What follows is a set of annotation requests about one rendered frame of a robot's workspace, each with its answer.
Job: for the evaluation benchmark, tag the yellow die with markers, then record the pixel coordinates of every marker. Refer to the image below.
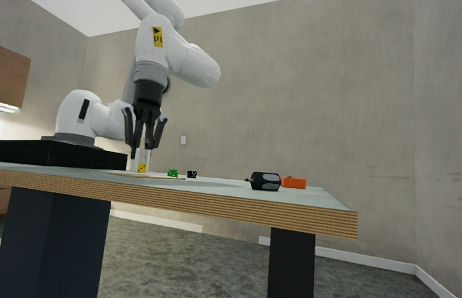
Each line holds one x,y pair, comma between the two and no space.
141,168

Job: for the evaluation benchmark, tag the green die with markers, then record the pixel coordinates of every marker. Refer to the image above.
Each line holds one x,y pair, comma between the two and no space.
172,173

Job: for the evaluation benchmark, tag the black die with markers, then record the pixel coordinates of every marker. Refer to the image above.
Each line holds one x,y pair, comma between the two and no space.
192,174

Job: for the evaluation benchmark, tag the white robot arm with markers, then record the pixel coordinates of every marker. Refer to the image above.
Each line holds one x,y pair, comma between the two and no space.
159,51

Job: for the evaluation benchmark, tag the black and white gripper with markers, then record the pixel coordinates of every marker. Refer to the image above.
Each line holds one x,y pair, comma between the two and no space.
146,107

